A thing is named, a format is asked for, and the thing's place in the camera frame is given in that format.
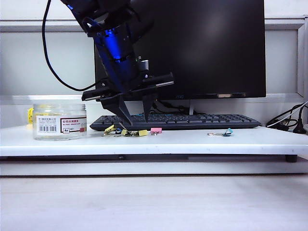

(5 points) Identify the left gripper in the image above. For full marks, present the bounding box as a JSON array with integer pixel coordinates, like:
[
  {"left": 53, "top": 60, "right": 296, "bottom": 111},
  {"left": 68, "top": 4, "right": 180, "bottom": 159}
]
[{"left": 81, "top": 55, "right": 174, "bottom": 126}]

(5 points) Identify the white desk riser board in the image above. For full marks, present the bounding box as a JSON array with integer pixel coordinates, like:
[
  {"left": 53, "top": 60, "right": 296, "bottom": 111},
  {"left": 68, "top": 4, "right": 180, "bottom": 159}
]
[{"left": 0, "top": 125, "right": 308, "bottom": 164}]

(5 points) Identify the black computer keyboard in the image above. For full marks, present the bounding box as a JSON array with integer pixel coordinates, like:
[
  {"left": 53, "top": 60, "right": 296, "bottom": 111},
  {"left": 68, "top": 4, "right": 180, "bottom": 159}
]
[{"left": 90, "top": 114, "right": 262, "bottom": 132}]

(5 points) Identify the clear plastic jar with label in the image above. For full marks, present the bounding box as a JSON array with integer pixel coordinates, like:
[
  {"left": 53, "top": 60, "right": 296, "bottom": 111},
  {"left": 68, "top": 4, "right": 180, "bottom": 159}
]
[{"left": 33, "top": 103, "right": 87, "bottom": 141}]

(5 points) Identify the teal binder clip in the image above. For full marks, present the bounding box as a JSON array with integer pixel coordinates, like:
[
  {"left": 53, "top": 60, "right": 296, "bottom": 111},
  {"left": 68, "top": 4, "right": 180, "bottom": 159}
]
[{"left": 207, "top": 128, "right": 233, "bottom": 137}]

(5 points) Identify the black computer monitor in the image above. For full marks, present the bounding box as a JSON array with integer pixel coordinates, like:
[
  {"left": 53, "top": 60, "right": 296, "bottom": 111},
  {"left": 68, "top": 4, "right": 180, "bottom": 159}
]
[{"left": 93, "top": 0, "right": 267, "bottom": 116}]

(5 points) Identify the black power plug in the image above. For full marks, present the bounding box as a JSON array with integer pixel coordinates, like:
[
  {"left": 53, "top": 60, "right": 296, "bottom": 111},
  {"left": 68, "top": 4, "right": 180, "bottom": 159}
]
[{"left": 292, "top": 105, "right": 308, "bottom": 134}]

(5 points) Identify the black monitor cable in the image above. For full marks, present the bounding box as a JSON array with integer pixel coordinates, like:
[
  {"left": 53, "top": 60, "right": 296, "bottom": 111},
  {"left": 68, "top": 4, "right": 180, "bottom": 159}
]
[{"left": 154, "top": 101, "right": 205, "bottom": 116}]

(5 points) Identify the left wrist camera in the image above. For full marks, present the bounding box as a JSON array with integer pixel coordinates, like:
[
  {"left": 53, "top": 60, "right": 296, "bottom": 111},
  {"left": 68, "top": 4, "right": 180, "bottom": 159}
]
[{"left": 137, "top": 59, "right": 154, "bottom": 80}]

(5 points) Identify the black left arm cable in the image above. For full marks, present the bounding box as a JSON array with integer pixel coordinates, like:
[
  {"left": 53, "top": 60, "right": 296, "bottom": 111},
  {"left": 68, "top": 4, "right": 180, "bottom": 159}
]
[{"left": 42, "top": 0, "right": 102, "bottom": 92}]

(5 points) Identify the white cable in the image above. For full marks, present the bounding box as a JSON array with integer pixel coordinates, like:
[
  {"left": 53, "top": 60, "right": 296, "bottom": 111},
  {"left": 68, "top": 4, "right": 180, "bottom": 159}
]
[{"left": 266, "top": 103, "right": 308, "bottom": 128}]

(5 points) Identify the black power cable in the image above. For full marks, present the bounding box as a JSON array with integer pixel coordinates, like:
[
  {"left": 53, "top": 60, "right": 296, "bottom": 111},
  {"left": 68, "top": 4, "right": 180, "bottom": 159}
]
[{"left": 266, "top": 102, "right": 308, "bottom": 128}]

